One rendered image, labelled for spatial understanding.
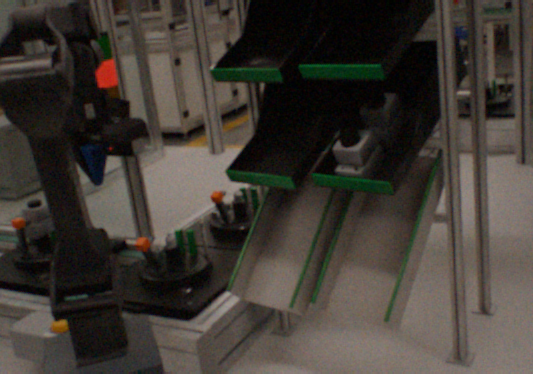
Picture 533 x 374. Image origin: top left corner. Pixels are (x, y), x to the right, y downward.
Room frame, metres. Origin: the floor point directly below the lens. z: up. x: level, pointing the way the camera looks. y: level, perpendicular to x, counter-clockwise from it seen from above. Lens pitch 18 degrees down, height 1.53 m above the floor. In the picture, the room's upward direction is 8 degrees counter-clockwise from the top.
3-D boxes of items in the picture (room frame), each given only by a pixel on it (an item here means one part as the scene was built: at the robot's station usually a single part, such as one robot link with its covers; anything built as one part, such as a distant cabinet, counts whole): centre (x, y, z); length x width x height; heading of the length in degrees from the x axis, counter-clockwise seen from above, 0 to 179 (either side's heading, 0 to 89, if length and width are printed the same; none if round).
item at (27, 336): (1.11, 0.38, 0.93); 0.21 x 0.07 x 0.06; 59
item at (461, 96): (2.25, -0.73, 1.01); 0.24 x 0.24 x 0.13; 59
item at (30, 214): (1.44, 0.48, 1.06); 0.08 x 0.04 x 0.07; 150
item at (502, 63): (6.20, -2.05, 0.36); 0.60 x 0.40 x 0.15; 61
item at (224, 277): (1.25, 0.19, 1.01); 0.24 x 0.24 x 0.13; 59
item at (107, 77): (1.45, 0.30, 1.33); 0.05 x 0.05 x 0.05
